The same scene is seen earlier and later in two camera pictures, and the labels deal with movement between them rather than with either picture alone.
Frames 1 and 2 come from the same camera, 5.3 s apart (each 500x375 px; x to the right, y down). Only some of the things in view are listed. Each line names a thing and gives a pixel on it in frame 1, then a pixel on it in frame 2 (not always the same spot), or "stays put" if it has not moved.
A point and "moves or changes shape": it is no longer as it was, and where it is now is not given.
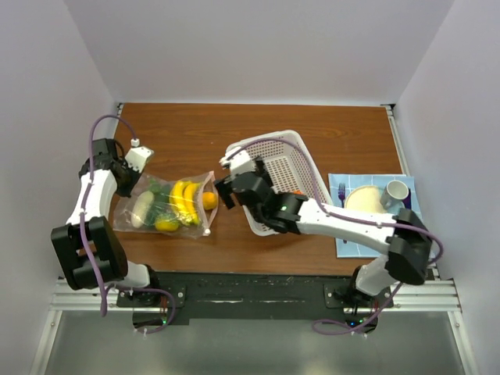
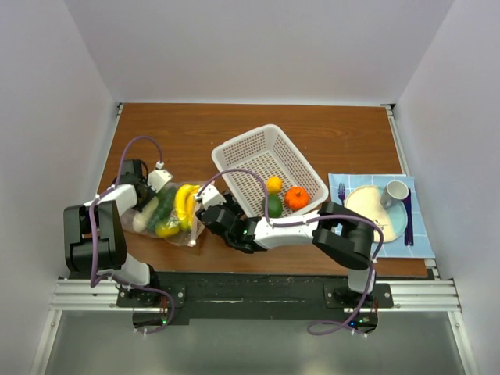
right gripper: x=225 y=191 → x=232 y=205
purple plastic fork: x=341 y=194 stays put
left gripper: x=135 y=176 → x=151 y=194
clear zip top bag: x=181 y=204 moves or changes shape
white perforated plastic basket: x=291 y=167 moves or changes shape
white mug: x=394 y=191 stays put
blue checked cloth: x=341 y=183 stays put
